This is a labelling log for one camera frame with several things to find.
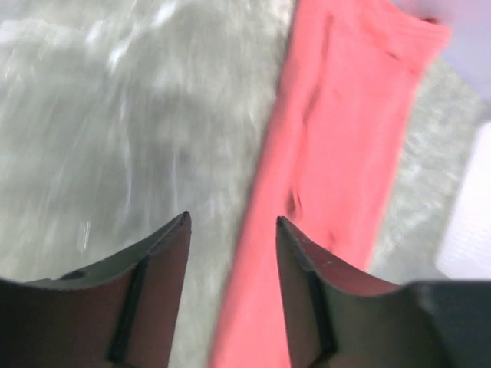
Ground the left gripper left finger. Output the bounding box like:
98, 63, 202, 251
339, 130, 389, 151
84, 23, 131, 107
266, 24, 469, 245
22, 212, 191, 367

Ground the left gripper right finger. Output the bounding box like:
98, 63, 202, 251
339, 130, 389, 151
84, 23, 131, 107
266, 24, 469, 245
276, 217, 414, 367

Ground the red t shirt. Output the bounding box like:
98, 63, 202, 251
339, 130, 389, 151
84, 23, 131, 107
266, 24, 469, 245
209, 1, 450, 367

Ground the white plastic basket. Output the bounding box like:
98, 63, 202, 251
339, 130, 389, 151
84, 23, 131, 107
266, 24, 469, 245
436, 122, 490, 280

